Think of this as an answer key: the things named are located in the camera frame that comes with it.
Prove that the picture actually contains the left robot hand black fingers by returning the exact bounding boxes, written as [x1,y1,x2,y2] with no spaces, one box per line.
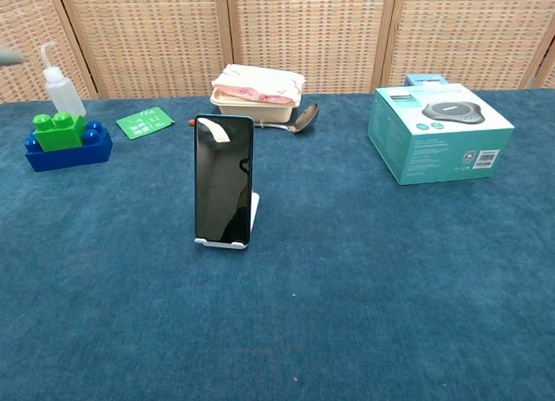
[0,48,24,67]

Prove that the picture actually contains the black smartphone blue frame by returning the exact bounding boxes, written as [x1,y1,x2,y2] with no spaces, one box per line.
[193,114,255,244]

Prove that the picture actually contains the white phone stand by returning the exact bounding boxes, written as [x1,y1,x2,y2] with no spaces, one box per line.
[193,192,261,251]

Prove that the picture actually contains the clear plastic squeeze bottle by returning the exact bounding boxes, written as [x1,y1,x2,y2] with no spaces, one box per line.
[40,41,87,118]

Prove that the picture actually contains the green toy building block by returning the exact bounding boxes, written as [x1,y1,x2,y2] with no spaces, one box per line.
[32,110,87,153]

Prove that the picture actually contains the blue toy building block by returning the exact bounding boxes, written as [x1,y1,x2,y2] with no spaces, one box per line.
[24,120,114,173]

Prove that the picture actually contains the green paper card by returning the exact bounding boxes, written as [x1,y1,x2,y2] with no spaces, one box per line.
[115,106,176,140]

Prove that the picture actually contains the beige food container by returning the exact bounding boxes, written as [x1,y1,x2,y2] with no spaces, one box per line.
[210,88,301,125]

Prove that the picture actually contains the woven rattan folding screen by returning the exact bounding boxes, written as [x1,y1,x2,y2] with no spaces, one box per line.
[0,0,555,104]

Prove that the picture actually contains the light blue small box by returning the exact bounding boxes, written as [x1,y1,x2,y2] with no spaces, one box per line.
[404,73,449,88]

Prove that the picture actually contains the teal speaker product box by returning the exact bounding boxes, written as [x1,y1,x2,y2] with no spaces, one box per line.
[367,82,515,187]

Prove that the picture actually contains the metal ladle orange handle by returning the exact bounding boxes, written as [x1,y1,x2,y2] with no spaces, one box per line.
[188,102,320,135]

